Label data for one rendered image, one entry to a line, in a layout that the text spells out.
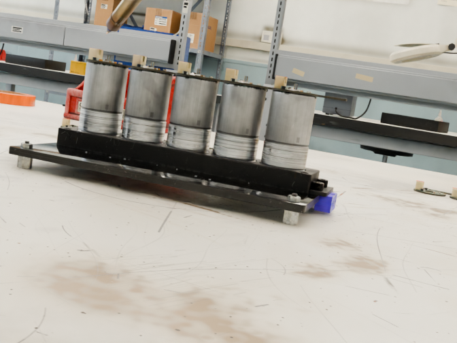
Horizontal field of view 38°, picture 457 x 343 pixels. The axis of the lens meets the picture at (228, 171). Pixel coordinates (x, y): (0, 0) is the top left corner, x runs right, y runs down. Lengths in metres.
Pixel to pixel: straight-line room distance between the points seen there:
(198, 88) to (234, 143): 0.04
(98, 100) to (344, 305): 0.22
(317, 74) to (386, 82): 0.27
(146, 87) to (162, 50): 2.48
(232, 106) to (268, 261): 0.13
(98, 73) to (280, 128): 0.11
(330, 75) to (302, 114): 2.28
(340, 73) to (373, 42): 2.16
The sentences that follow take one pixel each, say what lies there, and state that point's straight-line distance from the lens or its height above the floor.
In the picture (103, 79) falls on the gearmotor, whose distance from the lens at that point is 0.38.
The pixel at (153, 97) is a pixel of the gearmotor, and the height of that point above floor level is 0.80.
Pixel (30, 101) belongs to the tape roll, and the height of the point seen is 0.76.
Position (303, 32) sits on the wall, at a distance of 4.86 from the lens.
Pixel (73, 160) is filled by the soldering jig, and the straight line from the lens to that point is 0.34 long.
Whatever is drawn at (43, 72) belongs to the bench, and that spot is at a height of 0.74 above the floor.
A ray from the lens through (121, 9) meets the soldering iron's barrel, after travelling 0.36.
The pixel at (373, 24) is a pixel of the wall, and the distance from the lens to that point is 4.78.
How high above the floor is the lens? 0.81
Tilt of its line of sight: 7 degrees down
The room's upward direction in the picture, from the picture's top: 9 degrees clockwise
